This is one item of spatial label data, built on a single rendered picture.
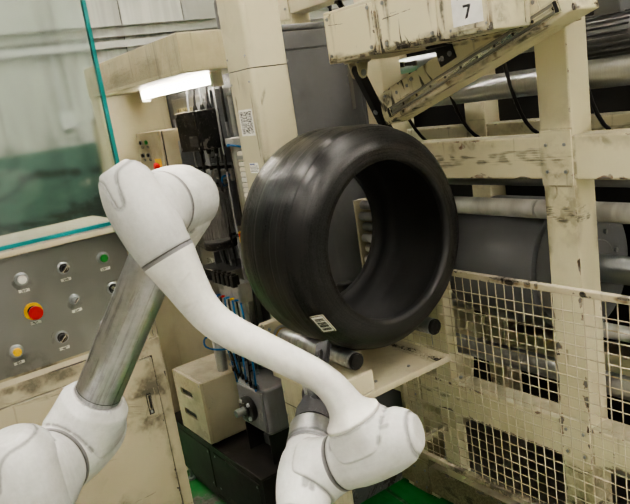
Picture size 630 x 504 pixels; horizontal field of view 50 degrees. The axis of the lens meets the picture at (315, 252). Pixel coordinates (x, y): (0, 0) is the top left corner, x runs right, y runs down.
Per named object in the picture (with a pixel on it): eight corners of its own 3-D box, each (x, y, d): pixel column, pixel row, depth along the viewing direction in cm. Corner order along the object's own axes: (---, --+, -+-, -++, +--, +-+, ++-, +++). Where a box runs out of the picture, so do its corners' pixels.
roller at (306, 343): (280, 345, 196) (271, 335, 194) (290, 334, 198) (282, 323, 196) (356, 374, 168) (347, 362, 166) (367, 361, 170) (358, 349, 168)
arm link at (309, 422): (301, 468, 132) (304, 444, 136) (342, 456, 128) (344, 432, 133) (276, 440, 128) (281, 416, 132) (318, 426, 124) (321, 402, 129)
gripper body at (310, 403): (285, 417, 132) (291, 382, 140) (307, 443, 136) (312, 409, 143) (318, 406, 129) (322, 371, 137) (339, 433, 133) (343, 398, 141)
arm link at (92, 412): (10, 473, 146) (67, 426, 167) (74, 511, 145) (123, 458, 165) (133, 153, 124) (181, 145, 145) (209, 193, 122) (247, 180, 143)
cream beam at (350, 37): (327, 65, 198) (320, 13, 194) (390, 58, 211) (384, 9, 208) (492, 30, 149) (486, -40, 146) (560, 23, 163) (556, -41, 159)
